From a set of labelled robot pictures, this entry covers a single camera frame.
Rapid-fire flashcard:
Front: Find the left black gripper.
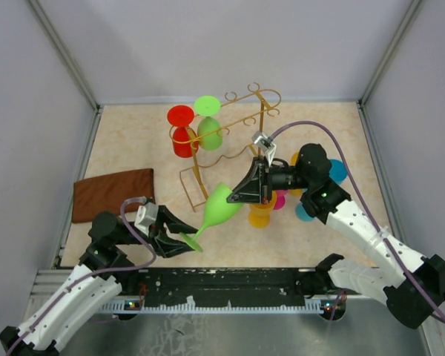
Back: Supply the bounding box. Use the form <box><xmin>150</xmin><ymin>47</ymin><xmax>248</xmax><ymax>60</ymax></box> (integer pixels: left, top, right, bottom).
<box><xmin>114</xmin><ymin>204</ymin><xmax>200</xmax><ymax>257</ymax></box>

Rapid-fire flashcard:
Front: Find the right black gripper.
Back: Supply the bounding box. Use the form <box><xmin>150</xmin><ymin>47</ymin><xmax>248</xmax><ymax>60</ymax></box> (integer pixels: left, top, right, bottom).
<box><xmin>227</xmin><ymin>155</ymin><xmax>311</xmax><ymax>205</ymax></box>

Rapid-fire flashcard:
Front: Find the orange wine glass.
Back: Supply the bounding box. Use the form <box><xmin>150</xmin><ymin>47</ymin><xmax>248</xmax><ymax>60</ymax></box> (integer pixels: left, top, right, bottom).
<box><xmin>289</xmin><ymin>153</ymin><xmax>304</xmax><ymax>198</ymax></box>
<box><xmin>248</xmin><ymin>191</ymin><xmax>277</xmax><ymax>228</ymax></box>

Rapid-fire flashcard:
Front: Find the magenta wine glass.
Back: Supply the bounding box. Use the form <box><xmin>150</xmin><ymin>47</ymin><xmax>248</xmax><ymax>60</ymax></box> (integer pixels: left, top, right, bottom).
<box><xmin>274</xmin><ymin>191</ymin><xmax>286</xmax><ymax>211</ymax></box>

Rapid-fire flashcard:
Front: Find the green wine glass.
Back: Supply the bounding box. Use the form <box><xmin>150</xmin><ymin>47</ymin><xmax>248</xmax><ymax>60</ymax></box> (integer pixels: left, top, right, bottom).
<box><xmin>179</xmin><ymin>183</ymin><xmax>243</xmax><ymax>252</ymax></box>
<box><xmin>194</xmin><ymin>96</ymin><xmax>223</xmax><ymax>151</ymax></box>

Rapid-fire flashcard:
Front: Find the light blue wine glass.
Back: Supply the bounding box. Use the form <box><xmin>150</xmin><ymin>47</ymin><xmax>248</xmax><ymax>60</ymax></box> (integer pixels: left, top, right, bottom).
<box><xmin>295</xmin><ymin>203</ymin><xmax>314</xmax><ymax>222</ymax></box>

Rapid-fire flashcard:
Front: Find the red wine glass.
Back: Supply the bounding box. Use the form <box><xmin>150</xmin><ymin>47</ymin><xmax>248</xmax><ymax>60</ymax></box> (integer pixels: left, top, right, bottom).
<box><xmin>167</xmin><ymin>105</ymin><xmax>195</xmax><ymax>158</ymax></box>

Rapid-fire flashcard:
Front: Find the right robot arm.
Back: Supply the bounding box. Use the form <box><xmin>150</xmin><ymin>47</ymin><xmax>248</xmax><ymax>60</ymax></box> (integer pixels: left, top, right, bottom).
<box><xmin>227</xmin><ymin>143</ymin><xmax>445</xmax><ymax>329</ymax></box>

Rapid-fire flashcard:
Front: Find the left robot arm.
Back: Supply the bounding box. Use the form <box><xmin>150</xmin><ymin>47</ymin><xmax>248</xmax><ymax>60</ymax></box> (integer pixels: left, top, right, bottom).
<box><xmin>0</xmin><ymin>202</ymin><xmax>197</xmax><ymax>355</ymax></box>

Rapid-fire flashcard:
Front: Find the brown folded cloth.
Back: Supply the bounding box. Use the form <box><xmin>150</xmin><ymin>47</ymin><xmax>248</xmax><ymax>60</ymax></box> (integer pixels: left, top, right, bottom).
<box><xmin>71</xmin><ymin>168</ymin><xmax>156</xmax><ymax>223</ymax></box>

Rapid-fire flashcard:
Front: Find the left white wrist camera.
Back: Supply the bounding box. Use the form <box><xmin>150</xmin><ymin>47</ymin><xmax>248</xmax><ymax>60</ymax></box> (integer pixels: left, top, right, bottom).
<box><xmin>133</xmin><ymin>202</ymin><xmax>159</xmax><ymax>236</ymax></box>

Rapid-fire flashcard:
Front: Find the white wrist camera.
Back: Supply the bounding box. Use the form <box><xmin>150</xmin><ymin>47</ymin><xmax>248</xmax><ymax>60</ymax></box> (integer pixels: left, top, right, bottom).
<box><xmin>133</xmin><ymin>202</ymin><xmax>159</xmax><ymax>236</ymax></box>
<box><xmin>251</xmin><ymin>131</ymin><xmax>277</xmax><ymax>166</ymax></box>

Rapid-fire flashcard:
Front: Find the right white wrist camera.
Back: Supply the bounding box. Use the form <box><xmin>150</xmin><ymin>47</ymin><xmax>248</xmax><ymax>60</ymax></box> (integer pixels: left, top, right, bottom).
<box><xmin>251</xmin><ymin>131</ymin><xmax>277</xmax><ymax>166</ymax></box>

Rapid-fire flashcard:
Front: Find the gold wire glass rack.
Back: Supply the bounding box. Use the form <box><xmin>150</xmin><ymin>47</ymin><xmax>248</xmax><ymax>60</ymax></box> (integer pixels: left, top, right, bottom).
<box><xmin>168</xmin><ymin>82</ymin><xmax>282</xmax><ymax>212</ymax></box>

